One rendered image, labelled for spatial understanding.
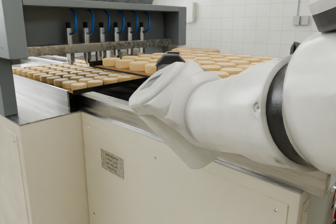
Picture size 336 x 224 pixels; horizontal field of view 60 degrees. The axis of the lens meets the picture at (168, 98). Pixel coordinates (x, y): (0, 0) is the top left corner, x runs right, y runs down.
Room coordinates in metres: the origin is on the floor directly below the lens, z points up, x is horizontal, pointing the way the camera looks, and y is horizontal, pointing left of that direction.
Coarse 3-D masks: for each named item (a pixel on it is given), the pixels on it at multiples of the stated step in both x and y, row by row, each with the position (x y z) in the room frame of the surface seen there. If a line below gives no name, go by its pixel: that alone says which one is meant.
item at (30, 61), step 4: (32, 56) 1.91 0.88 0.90; (20, 60) 1.99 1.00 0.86; (24, 60) 1.94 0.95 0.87; (28, 60) 1.89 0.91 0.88; (32, 60) 1.85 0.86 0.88; (36, 60) 1.81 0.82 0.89; (40, 60) 1.77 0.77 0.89; (44, 60) 1.73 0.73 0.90; (48, 60) 1.70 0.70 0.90; (52, 60) 1.70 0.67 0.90; (24, 64) 1.94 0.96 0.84; (28, 64) 1.90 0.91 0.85; (32, 64) 1.86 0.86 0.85; (36, 64) 1.81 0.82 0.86; (40, 64) 1.77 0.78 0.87; (128, 84) 1.20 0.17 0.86; (132, 84) 1.18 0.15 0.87; (136, 84) 1.16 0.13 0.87; (140, 84) 1.15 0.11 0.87; (128, 88) 1.20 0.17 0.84; (132, 88) 1.18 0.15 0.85; (136, 88) 1.16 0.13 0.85
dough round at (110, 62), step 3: (108, 57) 0.82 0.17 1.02; (111, 57) 0.82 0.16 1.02; (114, 57) 0.82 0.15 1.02; (117, 57) 0.82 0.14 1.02; (102, 60) 0.79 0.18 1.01; (105, 60) 0.78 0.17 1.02; (108, 60) 0.78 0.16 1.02; (111, 60) 0.78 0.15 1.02; (114, 60) 0.78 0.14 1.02; (102, 63) 0.79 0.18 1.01; (105, 63) 0.78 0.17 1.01; (108, 63) 0.78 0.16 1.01; (111, 63) 0.78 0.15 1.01; (114, 63) 0.78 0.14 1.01; (108, 66) 0.78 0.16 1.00; (111, 66) 0.78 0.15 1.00; (114, 66) 0.78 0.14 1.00
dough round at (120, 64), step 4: (116, 60) 0.75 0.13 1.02; (120, 60) 0.75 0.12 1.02; (124, 60) 0.75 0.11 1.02; (128, 60) 0.75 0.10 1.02; (132, 60) 0.75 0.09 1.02; (116, 64) 0.75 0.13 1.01; (120, 64) 0.74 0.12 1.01; (124, 64) 0.74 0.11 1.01; (128, 64) 0.74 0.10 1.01; (120, 68) 0.74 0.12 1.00; (124, 68) 0.74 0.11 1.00; (128, 68) 0.74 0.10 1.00
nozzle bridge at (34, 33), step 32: (0, 0) 0.76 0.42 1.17; (32, 0) 0.81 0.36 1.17; (64, 0) 0.88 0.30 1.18; (0, 32) 0.78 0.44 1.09; (32, 32) 0.89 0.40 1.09; (64, 32) 0.97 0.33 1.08; (96, 32) 1.05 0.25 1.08; (160, 32) 1.29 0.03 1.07; (0, 64) 0.84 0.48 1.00; (0, 96) 0.84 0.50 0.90
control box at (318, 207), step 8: (328, 192) 0.44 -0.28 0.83; (312, 200) 0.46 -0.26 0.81; (320, 200) 0.45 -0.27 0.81; (328, 200) 0.44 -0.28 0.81; (312, 208) 0.46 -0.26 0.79; (320, 208) 0.45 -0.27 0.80; (328, 208) 0.45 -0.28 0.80; (312, 216) 0.46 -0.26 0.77; (320, 216) 0.45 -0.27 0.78; (328, 216) 0.46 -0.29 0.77
